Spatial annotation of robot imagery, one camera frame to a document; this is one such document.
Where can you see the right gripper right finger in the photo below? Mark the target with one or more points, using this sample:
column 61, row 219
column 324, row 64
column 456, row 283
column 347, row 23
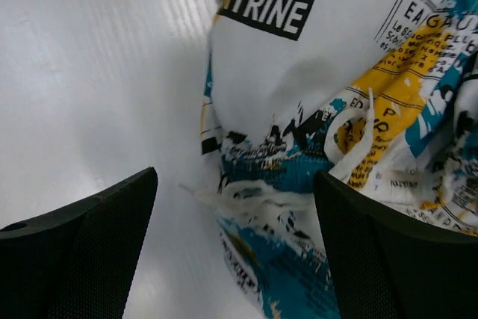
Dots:
column 385, row 264

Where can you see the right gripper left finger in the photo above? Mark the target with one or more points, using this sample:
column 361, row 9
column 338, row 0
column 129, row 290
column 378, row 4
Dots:
column 78, row 261

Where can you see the patterned white teal yellow shorts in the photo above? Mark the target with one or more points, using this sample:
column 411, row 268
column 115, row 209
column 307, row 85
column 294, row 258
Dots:
column 380, row 94

